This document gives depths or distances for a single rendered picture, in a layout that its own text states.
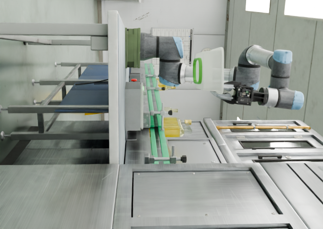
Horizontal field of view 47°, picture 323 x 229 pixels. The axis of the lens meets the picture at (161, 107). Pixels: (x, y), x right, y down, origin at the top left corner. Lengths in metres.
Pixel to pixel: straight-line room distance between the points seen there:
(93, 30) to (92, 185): 0.52
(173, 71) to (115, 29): 0.80
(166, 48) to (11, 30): 0.90
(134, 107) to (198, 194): 0.86
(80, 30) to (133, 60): 0.68
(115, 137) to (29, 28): 0.46
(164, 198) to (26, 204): 0.38
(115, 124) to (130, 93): 0.61
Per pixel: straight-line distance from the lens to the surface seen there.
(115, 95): 1.27
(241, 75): 1.96
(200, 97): 8.38
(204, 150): 2.34
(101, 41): 1.31
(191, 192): 1.15
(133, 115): 1.91
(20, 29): 1.36
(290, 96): 1.53
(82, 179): 1.21
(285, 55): 1.60
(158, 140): 2.01
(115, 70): 1.26
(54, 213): 1.05
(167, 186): 1.18
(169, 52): 2.00
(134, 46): 1.94
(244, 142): 2.66
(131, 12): 8.00
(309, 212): 1.12
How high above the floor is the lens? 0.81
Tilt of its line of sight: 4 degrees up
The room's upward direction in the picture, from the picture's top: 90 degrees clockwise
